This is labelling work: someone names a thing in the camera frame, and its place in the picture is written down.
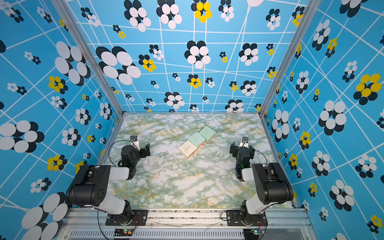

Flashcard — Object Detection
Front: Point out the cream drawer jewelry box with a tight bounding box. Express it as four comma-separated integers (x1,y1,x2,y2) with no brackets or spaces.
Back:
179,141,198,158

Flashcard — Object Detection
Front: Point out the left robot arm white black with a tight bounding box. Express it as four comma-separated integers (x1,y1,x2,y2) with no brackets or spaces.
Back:
66,142,151,220

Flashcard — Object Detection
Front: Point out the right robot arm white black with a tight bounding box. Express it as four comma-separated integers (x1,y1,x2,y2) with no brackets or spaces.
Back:
230,142,294,216

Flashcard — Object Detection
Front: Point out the mint jewelry box far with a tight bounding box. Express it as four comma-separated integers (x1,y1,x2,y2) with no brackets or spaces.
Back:
199,126,216,141

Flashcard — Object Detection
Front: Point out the mint jewelry box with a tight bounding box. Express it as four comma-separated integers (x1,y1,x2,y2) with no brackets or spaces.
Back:
199,126,216,141
188,132,206,148

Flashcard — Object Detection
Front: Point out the mint jewelry box middle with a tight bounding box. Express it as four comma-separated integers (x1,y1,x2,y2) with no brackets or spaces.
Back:
188,132,206,148

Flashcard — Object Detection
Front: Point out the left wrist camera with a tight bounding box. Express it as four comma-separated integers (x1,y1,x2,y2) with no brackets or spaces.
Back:
130,135,140,151

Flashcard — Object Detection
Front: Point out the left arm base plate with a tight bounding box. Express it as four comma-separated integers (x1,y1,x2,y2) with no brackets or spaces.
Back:
106,210,149,227

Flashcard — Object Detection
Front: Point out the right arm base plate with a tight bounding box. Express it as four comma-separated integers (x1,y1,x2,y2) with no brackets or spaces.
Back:
223,210,268,228

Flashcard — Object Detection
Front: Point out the aluminium front rail frame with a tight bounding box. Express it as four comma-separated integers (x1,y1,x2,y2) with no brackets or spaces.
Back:
57,208,317,240

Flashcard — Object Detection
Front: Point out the right aluminium corner post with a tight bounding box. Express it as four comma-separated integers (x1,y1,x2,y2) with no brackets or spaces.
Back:
260,0,321,118

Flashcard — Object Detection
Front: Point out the aluminium corner post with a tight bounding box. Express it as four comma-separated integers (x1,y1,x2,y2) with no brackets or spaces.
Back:
260,0,321,118
52,1,124,118

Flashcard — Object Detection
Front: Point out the left aluminium corner post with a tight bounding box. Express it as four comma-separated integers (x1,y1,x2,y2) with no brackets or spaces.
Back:
52,1,124,118

